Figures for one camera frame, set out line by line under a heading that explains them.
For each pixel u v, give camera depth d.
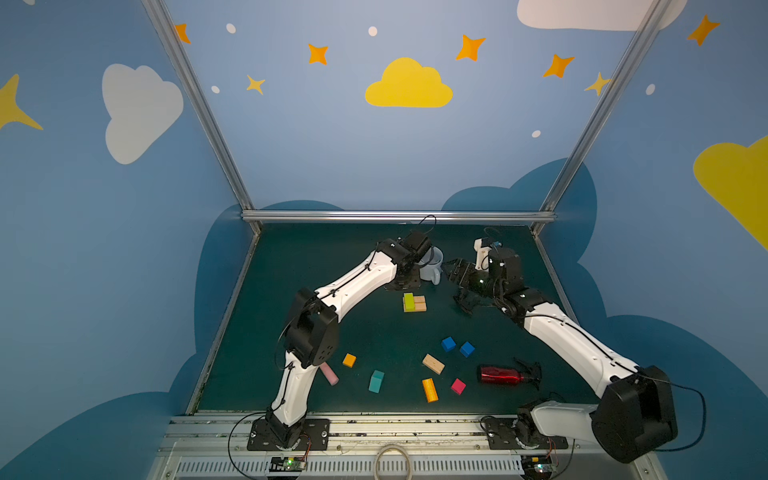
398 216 0.76
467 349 0.87
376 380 0.83
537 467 0.71
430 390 0.81
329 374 0.82
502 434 0.74
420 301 0.98
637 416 0.40
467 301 1.00
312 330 0.51
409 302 0.98
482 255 0.74
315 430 0.75
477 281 0.71
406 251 0.65
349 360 0.86
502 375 0.81
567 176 1.04
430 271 1.01
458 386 0.82
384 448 0.72
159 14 0.68
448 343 0.88
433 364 0.86
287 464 0.70
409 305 0.98
